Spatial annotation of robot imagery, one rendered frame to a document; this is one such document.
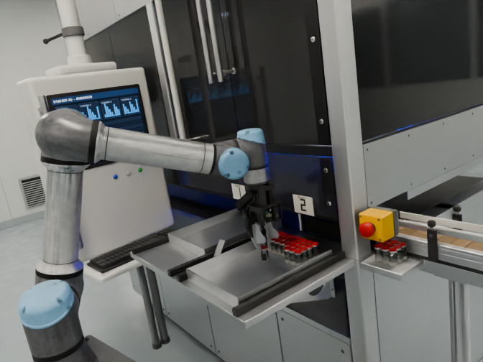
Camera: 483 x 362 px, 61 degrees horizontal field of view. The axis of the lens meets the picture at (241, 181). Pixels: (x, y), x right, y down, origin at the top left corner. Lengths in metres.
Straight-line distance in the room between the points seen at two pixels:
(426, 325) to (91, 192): 1.37
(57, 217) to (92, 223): 0.71
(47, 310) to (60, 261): 0.16
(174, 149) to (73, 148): 0.21
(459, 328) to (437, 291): 0.35
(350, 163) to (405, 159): 0.26
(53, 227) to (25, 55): 5.41
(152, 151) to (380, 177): 0.66
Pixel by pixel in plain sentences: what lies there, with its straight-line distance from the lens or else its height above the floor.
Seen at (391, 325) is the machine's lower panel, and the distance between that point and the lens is 1.47.
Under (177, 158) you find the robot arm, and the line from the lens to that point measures 0.96.
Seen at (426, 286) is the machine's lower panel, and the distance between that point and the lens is 1.60.
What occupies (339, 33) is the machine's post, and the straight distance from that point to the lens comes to 1.12.
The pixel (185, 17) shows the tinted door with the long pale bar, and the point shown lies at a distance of 1.70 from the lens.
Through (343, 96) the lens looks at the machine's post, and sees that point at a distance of 1.12.
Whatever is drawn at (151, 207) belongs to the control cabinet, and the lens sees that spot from 1.94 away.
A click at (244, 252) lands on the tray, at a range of 1.35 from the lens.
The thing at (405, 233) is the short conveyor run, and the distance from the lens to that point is 1.29.
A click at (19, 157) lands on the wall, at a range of 6.35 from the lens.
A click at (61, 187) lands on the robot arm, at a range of 1.10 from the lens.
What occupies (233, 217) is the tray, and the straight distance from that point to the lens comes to 1.72.
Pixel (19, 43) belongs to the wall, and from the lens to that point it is 6.46.
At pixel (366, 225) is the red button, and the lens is 1.13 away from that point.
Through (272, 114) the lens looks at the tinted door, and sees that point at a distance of 1.34.
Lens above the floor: 1.42
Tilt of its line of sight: 13 degrees down
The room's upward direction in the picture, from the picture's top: 9 degrees counter-clockwise
